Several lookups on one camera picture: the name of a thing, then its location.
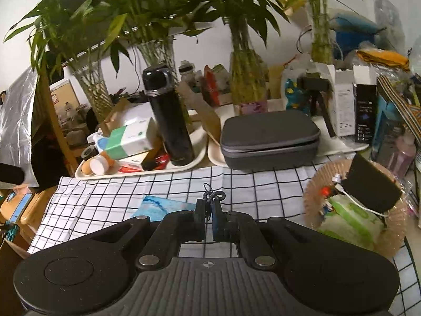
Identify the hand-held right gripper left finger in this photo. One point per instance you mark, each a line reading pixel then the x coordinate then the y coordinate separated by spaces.
pixel 200 220

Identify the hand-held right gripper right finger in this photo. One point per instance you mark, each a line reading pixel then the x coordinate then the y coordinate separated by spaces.
pixel 217 223

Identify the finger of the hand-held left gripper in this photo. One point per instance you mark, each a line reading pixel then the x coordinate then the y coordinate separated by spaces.
pixel 11 175

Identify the woven plate with items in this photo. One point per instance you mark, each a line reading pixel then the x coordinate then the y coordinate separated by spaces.
pixel 315 187

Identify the black sponge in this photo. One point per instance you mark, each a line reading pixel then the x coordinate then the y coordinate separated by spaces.
pixel 368 184

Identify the wooden chair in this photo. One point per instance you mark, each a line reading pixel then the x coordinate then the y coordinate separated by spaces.
pixel 36 210

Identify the blue patterned packet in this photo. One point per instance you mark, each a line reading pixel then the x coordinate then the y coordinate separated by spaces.
pixel 158 207

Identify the silver foil bag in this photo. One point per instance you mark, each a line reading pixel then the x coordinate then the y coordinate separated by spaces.
pixel 16 121

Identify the black white checkered tablecloth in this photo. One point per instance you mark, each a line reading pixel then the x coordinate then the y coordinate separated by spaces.
pixel 263 187

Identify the brown egg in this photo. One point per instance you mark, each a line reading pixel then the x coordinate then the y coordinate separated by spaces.
pixel 86 168

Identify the black tape roll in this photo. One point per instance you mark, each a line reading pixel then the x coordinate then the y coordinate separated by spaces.
pixel 89 152

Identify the orange bottle white cap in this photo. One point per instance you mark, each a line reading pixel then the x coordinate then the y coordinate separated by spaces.
pixel 102 164

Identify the grey zip case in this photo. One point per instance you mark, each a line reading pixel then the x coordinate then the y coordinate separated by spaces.
pixel 269 141

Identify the round black object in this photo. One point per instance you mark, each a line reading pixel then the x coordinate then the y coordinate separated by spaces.
pixel 92 120

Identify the brown cardboard sheet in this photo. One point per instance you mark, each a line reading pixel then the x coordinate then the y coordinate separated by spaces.
pixel 204 118

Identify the black thermos bottle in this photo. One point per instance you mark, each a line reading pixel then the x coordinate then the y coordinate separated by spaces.
pixel 169 121

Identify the green white box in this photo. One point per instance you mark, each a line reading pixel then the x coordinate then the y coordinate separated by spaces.
pixel 131 140

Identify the small red item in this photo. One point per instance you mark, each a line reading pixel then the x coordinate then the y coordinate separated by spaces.
pixel 325 192

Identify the bamboo plant in glass vase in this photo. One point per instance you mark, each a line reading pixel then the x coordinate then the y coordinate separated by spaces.
pixel 154 52
pixel 248 82
pixel 320 42
pixel 93 95

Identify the brown paper bag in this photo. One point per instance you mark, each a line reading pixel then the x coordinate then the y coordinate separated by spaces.
pixel 115 115

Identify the white plastic package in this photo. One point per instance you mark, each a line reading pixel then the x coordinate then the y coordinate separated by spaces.
pixel 138 113

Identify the green wipes packet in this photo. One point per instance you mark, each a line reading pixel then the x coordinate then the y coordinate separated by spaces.
pixel 352 219

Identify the red green snack packet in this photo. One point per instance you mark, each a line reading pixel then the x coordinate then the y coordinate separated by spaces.
pixel 215 85

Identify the clear sports bottle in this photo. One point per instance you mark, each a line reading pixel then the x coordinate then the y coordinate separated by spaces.
pixel 186 71

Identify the white bag colourful print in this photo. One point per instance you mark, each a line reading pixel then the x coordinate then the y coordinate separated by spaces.
pixel 294 93

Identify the small black tripod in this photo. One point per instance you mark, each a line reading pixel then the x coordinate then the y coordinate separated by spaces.
pixel 312 85

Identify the white carton box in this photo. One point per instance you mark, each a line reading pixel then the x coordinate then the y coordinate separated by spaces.
pixel 342 105

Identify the black carton box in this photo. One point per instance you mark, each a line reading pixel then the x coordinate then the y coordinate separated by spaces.
pixel 365 112

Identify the blue carton box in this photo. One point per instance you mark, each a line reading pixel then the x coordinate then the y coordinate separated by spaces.
pixel 384 131

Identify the pink bottle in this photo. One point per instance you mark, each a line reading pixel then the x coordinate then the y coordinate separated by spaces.
pixel 403 154

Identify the orange cloth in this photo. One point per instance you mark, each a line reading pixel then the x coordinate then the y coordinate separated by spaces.
pixel 381 57

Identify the clear plastic bag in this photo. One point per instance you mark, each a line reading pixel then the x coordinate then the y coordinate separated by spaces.
pixel 391 23

